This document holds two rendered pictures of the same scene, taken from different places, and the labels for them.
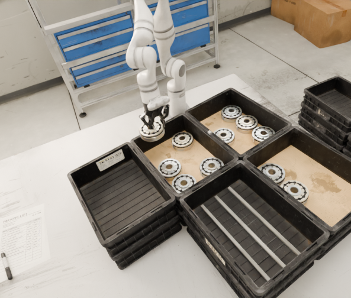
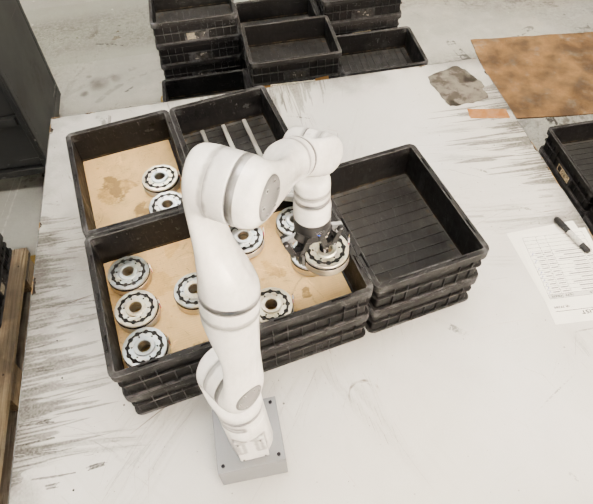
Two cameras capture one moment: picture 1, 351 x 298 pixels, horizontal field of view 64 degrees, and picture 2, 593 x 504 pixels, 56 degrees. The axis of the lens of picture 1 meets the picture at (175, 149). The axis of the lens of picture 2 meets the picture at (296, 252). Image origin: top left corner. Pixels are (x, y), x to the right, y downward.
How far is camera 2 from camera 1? 1.65 m
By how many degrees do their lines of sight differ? 81
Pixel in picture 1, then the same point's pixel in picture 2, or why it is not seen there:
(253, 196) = not seen: hidden behind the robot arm
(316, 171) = (108, 205)
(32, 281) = (521, 212)
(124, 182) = (392, 261)
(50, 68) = not seen: outside the picture
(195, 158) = (262, 272)
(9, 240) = (589, 272)
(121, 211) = (396, 218)
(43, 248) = (523, 247)
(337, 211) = (131, 159)
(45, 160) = not seen: outside the picture
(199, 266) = not seen: hidden behind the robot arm
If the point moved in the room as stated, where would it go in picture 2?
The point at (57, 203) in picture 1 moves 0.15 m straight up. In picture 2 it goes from (526, 316) to (546, 285)
